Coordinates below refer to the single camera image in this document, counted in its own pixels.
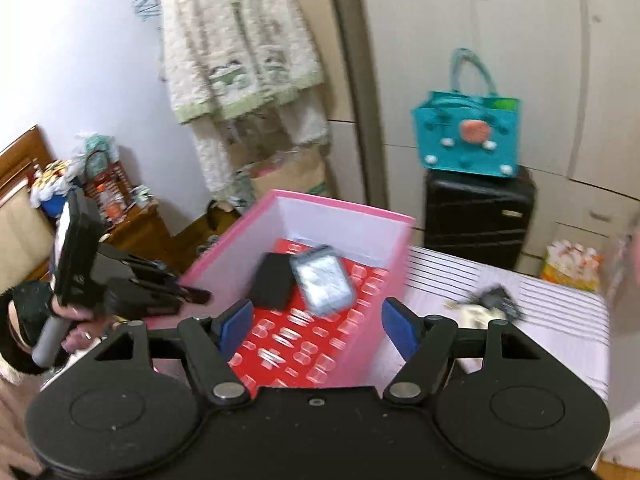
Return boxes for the bunch of keys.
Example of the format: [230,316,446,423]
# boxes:
[467,284,527,320]

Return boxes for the person's left forearm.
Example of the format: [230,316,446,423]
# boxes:
[0,280,62,377]

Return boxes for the large brown paper bag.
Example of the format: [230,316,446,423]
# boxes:
[249,149,327,200]

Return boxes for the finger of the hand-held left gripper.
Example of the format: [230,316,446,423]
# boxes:
[102,278,183,318]
[122,254,212,305]

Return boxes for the person's pink clothed leg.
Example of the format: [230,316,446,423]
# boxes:
[0,372,48,477]

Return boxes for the white charger plug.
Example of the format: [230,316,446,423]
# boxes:
[457,306,497,332]

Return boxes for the wire clothes hangers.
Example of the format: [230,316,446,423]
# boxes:
[132,0,167,27]

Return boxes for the teal felt handbag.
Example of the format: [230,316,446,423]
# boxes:
[411,48,522,179]

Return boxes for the black device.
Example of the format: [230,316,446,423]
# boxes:
[248,252,297,311]

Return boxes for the wooden bed headboard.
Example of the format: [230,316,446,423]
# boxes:
[0,126,57,282]

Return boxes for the basket of small goods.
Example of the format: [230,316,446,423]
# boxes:
[81,152,132,222]

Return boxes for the red sheet with white print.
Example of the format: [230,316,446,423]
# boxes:
[227,237,391,390]

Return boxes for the person's left hand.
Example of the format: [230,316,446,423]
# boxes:
[50,305,110,357]

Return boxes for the orange pack of bottles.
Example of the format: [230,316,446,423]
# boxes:
[539,239,605,292]

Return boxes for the wooden nightstand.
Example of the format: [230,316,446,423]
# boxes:
[82,199,174,267]

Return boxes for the beige wardrobe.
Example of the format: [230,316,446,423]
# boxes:
[327,0,640,291]

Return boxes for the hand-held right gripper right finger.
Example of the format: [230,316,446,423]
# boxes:
[382,297,543,406]

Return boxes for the grey labelled device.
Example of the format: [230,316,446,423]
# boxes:
[290,245,359,319]

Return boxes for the pink cardboard box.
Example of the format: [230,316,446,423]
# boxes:
[150,189,417,391]

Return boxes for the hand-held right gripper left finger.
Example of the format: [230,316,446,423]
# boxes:
[92,299,257,406]

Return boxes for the white plastic bag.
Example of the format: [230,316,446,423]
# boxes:
[74,131,122,171]

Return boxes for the cream fleece jacket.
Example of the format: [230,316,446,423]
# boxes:
[159,0,327,125]

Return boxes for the black suitcase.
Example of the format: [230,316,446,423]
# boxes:
[423,166,537,272]

